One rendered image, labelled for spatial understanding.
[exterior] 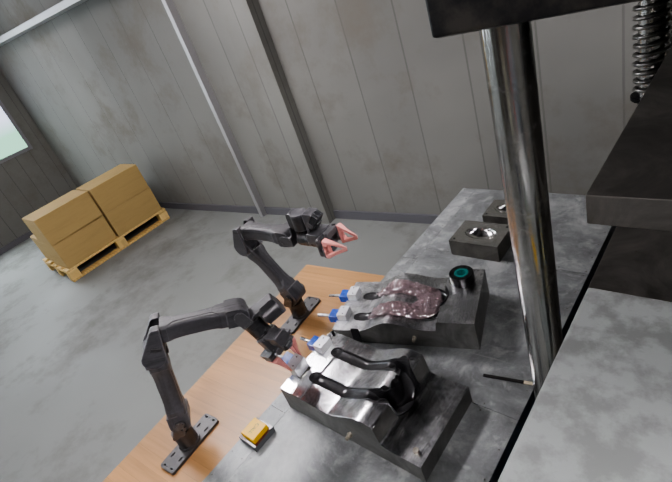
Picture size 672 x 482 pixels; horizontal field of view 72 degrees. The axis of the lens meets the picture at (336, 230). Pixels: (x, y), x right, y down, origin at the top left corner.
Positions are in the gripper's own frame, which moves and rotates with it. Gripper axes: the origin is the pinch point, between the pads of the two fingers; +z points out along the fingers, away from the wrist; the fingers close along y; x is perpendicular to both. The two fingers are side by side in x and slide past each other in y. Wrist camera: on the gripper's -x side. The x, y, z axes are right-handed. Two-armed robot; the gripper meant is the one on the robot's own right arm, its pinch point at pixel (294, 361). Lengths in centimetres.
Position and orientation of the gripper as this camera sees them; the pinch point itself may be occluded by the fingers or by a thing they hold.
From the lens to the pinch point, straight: 149.0
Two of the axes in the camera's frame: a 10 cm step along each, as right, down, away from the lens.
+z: 6.4, 7.1, 3.1
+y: 5.4, -6.9, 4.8
